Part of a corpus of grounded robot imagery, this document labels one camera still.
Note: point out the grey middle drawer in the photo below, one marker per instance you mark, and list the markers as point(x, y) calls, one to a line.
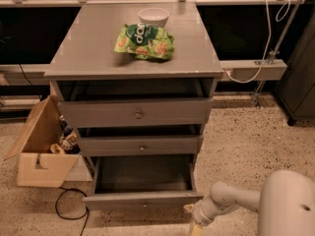
point(147, 145)

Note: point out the grey drawer cabinet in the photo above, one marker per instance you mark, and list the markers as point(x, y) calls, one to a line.
point(86, 67)

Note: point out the white bowl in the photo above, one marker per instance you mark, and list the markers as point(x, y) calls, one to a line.
point(154, 16)

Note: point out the grey top drawer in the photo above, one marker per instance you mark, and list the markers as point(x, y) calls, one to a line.
point(87, 114)

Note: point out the items inside cardboard box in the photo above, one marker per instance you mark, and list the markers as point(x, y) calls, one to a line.
point(68, 143)

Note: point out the grey bottom drawer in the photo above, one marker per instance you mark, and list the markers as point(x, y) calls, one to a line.
point(143, 181)

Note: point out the grey drawer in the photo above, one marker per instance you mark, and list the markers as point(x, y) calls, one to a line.
point(147, 145)
point(143, 181)
point(87, 114)

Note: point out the open cardboard box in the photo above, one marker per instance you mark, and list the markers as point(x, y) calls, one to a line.
point(38, 166)

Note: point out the green chip bag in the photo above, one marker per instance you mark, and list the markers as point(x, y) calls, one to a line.
point(145, 42)

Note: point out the metal stand pole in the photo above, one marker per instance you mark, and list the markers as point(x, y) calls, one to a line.
point(273, 52)

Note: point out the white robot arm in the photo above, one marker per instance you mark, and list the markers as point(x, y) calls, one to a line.
point(285, 205)

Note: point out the grey wall rail shelf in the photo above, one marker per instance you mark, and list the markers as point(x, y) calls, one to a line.
point(252, 70)

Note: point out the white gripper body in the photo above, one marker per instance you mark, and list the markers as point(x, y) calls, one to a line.
point(198, 214)

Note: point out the grey side cabinet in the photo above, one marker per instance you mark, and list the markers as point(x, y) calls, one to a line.
point(296, 90)

